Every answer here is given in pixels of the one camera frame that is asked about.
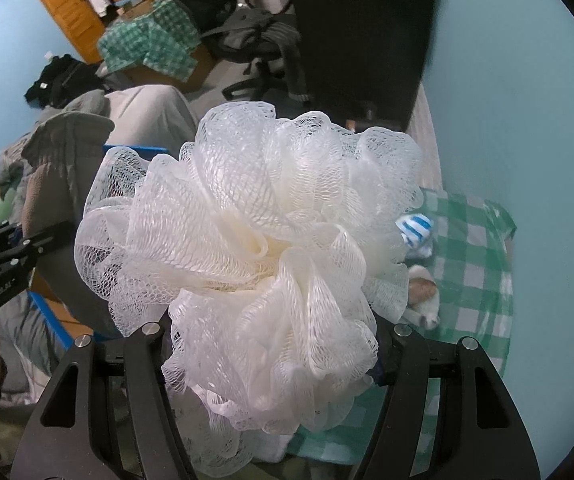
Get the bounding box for black clothes pile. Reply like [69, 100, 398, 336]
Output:
[24, 54, 106, 108]

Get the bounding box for green checkered tablecloth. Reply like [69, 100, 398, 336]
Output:
[287, 188, 516, 466]

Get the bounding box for beige bed sheet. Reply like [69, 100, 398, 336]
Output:
[106, 84, 198, 157]

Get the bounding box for green checkered cloth on box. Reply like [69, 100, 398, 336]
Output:
[97, 0, 200, 73]

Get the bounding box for white pink plastic bag bundle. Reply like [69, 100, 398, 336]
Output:
[403, 264, 440, 330]

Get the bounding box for blue-rimmed cardboard box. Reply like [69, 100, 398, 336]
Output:
[26, 143, 173, 351]

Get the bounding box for blue striped white plastic bag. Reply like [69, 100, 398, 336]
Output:
[395, 214, 434, 260]

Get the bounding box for black office chair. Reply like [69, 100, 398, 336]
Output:
[175, 0, 310, 104]

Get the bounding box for black wardrobe cabinet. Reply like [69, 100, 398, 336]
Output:
[293, 0, 437, 131]

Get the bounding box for white mesh bath pouf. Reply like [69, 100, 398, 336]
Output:
[74, 102, 423, 477]

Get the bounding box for grey quilted duvet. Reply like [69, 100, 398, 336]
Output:
[0, 90, 116, 377]

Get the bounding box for large cardboard box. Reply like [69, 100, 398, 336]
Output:
[123, 44, 215, 93]

